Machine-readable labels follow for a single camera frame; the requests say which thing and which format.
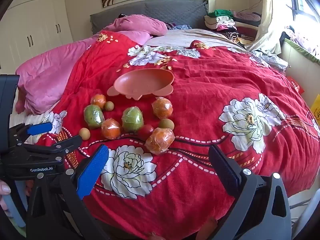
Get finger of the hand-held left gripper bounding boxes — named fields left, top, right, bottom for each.
left=16, top=135, right=83, bottom=157
left=9, top=122, right=53, bottom=144

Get cream curtain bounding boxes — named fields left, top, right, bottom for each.
left=246, top=0, right=283, bottom=53

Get person's left hand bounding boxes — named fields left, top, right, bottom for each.
left=0, top=179, right=12, bottom=213

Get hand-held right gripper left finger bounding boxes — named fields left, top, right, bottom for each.
left=26, top=144, right=110, bottom=240

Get dark clothes on sill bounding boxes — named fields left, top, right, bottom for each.
left=280, top=26, right=320, bottom=55

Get red tomato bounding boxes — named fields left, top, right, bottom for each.
left=137, top=124, right=155, bottom=142

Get red bag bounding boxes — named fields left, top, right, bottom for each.
left=286, top=76, right=304, bottom=94

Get plastic-wrapped green fruit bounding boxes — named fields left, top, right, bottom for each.
left=121, top=106, right=145, bottom=133
left=83, top=104, right=105, bottom=130

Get window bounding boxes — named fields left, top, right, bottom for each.
left=287, top=0, right=320, bottom=23

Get plastic-wrapped orange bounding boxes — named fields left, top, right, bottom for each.
left=101, top=118, right=123, bottom=140
left=90, top=94, right=107, bottom=109
left=145, top=127, right=175, bottom=155
left=151, top=97, right=173, bottom=120

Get pink quilt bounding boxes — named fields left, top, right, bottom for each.
left=15, top=15, right=168, bottom=115

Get beige bed sheet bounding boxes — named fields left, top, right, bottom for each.
left=144, top=28, right=253, bottom=53

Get white wardrobe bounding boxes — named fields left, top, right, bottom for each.
left=0, top=0, right=74, bottom=73

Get yellow bag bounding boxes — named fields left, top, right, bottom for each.
left=310, top=100, right=320, bottom=128

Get red floral blanket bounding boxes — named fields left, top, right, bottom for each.
left=35, top=30, right=320, bottom=240

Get crumpled white clothing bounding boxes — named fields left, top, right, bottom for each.
left=250, top=49, right=289, bottom=70

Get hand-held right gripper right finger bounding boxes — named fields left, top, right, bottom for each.
left=208, top=145, right=293, bottom=240

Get grey quilted headboard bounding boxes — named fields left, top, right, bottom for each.
left=90, top=0, right=209, bottom=34

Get pile of folded clothes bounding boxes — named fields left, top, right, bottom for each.
left=204, top=9, right=262, bottom=43

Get green sill cushion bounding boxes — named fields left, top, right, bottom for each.
left=284, top=37, right=320, bottom=64

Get pink plastic bowl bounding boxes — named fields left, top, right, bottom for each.
left=107, top=68, right=175, bottom=101

